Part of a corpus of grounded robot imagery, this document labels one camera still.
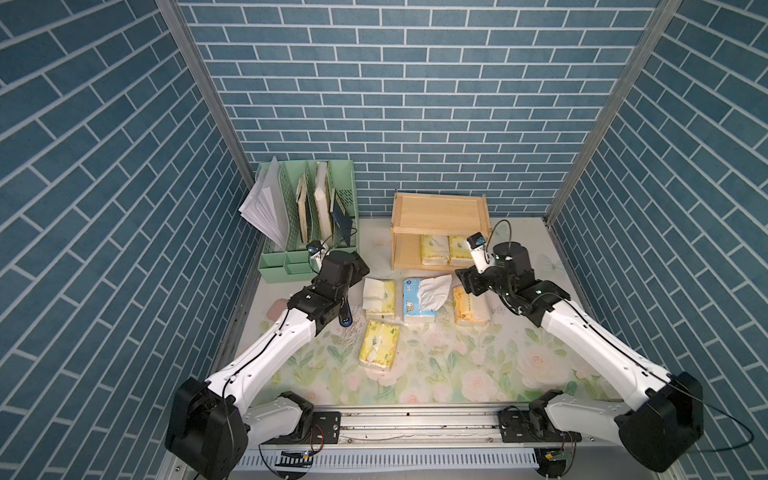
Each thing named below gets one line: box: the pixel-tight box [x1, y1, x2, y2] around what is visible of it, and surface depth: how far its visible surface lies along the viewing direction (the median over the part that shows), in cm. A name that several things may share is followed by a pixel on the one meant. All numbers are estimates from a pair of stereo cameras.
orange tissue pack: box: [452, 286, 485, 323], surface depth 93 cm
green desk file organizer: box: [258, 160, 359, 284], surface depth 104 cm
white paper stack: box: [238, 156, 289, 251], surface depth 95 cm
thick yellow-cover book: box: [314, 162, 333, 243], surface depth 96 cm
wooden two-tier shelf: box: [390, 192, 493, 271], surface depth 98 cm
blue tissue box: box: [403, 274, 453, 322], surface depth 93 cm
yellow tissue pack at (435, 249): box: [420, 234, 450, 266], surface depth 105 cm
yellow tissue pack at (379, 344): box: [359, 320, 400, 370], surface depth 86 cm
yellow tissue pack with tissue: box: [362, 278, 395, 314], surface depth 95 cm
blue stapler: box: [338, 295, 353, 327], surface depth 93 cm
